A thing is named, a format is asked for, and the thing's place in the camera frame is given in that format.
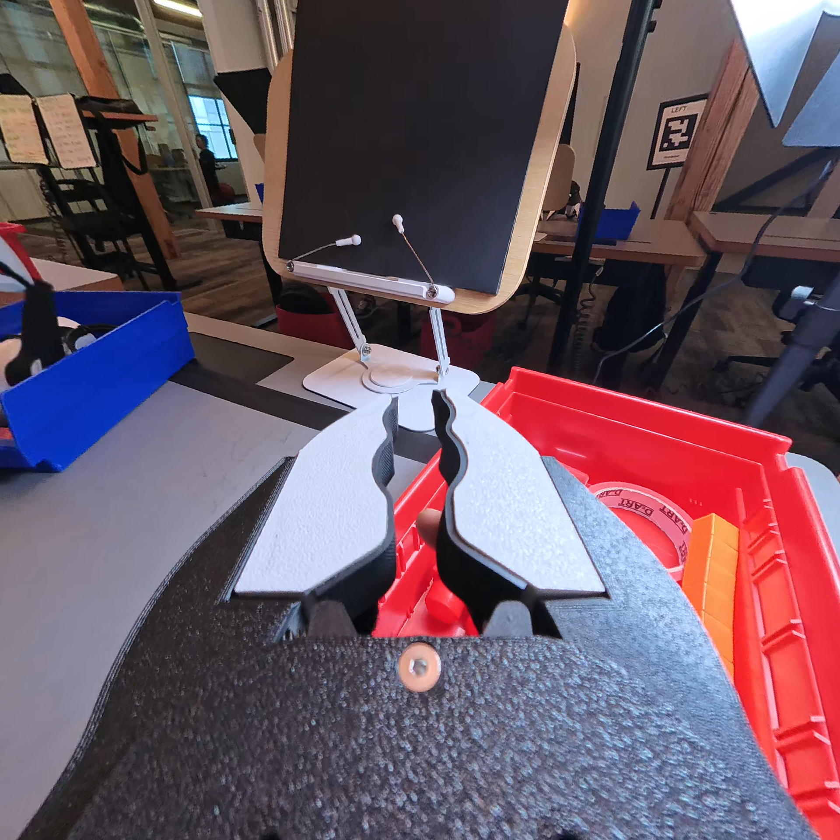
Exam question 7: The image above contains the standing desk with paper sheets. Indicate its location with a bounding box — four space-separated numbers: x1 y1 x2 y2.
0 92 179 291

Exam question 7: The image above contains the blue plastic bin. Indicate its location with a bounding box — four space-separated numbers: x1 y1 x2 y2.
576 201 642 242
0 290 196 473

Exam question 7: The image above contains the orange tool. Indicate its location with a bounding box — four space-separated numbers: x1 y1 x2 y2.
680 514 742 681

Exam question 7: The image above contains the black power cable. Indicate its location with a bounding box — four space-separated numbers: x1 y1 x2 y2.
592 164 836 389

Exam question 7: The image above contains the red plastic bin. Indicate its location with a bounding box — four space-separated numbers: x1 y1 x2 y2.
372 366 840 840

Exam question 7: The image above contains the black board with pale rim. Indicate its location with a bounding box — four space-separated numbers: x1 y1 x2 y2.
261 0 580 316

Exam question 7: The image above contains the wooden support post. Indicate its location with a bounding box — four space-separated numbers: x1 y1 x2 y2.
665 39 763 222
48 0 182 261

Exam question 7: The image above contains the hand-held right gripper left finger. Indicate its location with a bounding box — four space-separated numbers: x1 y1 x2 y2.
233 394 400 636

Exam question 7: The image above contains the black cable coil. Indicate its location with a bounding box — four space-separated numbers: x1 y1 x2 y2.
0 259 68 389

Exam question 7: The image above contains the black light stand pole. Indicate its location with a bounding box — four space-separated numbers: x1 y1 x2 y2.
743 276 840 429

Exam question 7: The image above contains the pale board on stand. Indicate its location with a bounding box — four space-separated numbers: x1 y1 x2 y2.
541 144 580 212

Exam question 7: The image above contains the black cap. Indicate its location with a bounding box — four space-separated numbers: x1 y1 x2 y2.
279 282 337 317

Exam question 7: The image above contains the black office chair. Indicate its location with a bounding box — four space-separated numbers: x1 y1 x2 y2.
714 285 840 396

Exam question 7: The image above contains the studio light panel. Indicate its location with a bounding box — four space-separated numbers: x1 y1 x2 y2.
728 0 840 150

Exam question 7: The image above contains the white paper roll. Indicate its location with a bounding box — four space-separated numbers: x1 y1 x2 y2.
0 317 120 389

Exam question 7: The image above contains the wooden office desk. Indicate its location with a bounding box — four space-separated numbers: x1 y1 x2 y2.
688 210 840 291
195 202 265 242
530 218 708 395

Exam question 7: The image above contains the black flag panel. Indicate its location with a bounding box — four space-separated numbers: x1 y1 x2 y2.
213 67 274 137

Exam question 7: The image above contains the red toy block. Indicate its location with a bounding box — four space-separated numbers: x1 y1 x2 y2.
425 581 472 626

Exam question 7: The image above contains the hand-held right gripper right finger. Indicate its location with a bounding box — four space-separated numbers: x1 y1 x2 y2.
430 387 608 636

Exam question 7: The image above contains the black bag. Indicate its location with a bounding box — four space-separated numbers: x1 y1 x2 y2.
592 262 668 357

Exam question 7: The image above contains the red tote bag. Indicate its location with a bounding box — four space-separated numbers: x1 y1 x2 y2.
276 289 357 350

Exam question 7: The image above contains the fiducial marker sign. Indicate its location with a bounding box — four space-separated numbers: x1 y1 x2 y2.
646 94 711 222

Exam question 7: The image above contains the grey side table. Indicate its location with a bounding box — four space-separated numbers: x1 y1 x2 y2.
26 258 126 293

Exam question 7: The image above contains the red storage tote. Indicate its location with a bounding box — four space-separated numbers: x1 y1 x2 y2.
0 222 28 290

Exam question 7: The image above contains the red tape roll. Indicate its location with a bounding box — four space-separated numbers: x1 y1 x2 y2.
588 482 695 585

